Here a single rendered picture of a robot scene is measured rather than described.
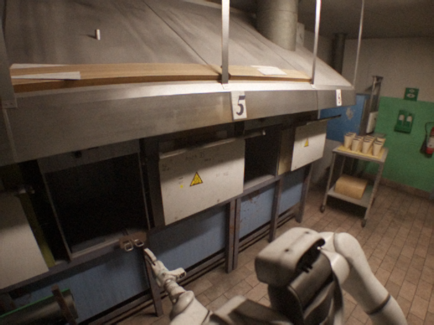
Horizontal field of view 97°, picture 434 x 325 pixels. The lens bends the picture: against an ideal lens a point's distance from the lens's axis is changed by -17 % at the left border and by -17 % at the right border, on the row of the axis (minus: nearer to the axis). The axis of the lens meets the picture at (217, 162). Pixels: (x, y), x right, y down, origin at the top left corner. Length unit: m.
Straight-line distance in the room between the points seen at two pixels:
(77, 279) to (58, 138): 0.97
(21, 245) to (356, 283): 1.18
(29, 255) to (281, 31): 2.39
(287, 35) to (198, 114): 1.55
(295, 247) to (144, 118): 0.69
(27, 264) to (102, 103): 0.77
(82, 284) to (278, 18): 2.54
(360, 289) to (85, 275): 1.38
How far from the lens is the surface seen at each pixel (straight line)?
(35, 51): 1.10
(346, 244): 0.62
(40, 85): 0.86
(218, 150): 1.35
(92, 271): 1.57
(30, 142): 0.82
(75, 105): 0.83
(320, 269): 0.43
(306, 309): 0.42
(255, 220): 2.27
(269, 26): 2.35
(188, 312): 0.66
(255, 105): 1.24
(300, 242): 0.39
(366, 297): 0.66
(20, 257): 1.21
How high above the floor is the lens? 1.71
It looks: 21 degrees down
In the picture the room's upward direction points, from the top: straight up
